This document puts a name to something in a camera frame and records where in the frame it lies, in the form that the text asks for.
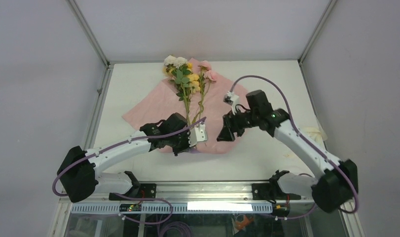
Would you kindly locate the pink fake flower stem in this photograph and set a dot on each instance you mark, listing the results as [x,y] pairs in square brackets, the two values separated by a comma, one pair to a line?
[202,86]

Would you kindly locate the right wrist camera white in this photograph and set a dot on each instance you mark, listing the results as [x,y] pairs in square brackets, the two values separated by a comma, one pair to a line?
[231,98]

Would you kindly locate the white led light bar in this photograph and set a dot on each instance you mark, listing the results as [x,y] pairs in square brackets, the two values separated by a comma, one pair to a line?
[218,206]

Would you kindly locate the white fake flower stem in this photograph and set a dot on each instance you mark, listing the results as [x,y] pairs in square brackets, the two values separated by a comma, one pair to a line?
[171,59]

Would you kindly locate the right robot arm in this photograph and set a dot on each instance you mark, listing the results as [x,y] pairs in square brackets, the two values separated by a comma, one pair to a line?
[334,182]

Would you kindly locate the yellow fake flower stem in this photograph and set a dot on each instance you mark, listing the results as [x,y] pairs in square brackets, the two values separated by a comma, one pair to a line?
[182,79]

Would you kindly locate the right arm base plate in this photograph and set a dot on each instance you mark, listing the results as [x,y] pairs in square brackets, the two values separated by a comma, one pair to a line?
[270,192]

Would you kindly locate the aluminium front rail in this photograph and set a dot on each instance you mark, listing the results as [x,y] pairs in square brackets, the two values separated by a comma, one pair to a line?
[172,191]

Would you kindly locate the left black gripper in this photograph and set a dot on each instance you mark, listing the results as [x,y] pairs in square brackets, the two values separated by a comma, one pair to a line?
[185,134]

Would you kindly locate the pink purple wrapping paper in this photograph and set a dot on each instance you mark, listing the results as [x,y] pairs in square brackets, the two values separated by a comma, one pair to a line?
[162,101]

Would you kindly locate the cream ribbon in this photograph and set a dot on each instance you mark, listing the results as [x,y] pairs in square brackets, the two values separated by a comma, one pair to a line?
[315,134]

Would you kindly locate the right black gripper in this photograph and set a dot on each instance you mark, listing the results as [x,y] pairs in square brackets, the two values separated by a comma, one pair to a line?
[226,133]

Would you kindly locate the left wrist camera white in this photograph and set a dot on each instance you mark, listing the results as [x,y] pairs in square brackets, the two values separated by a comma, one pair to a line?
[197,135]

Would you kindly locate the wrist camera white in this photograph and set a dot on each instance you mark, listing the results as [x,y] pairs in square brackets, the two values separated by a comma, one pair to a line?
[231,98]
[197,135]

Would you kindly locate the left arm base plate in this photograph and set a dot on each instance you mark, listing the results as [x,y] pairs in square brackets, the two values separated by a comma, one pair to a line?
[143,190]

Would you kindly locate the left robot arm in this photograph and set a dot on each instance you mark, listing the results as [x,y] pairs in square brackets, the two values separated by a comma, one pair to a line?
[83,172]

